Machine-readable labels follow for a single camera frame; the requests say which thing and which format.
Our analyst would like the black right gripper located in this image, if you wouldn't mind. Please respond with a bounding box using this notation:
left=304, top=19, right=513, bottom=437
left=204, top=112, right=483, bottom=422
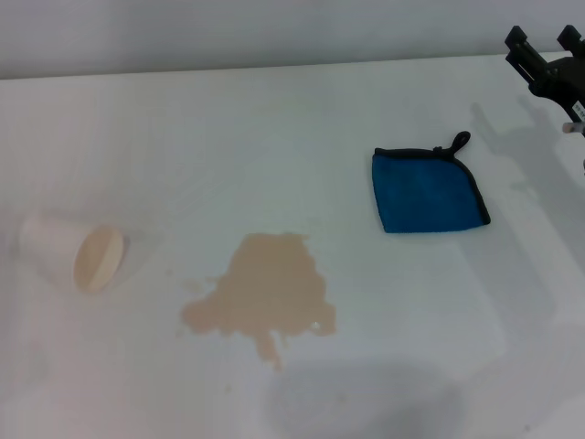
left=504, top=24, right=585, bottom=121

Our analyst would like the blue rag with black trim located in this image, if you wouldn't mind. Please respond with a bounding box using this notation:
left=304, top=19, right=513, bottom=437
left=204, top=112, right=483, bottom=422
left=372, top=131, right=493, bottom=235

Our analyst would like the white paper cup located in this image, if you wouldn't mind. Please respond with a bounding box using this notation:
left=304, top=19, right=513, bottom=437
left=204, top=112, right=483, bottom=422
left=17, top=214, right=125, bottom=295

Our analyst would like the brown liquid spill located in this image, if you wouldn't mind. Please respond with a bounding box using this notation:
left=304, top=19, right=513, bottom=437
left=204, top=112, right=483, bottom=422
left=178, top=231, right=338, bottom=372

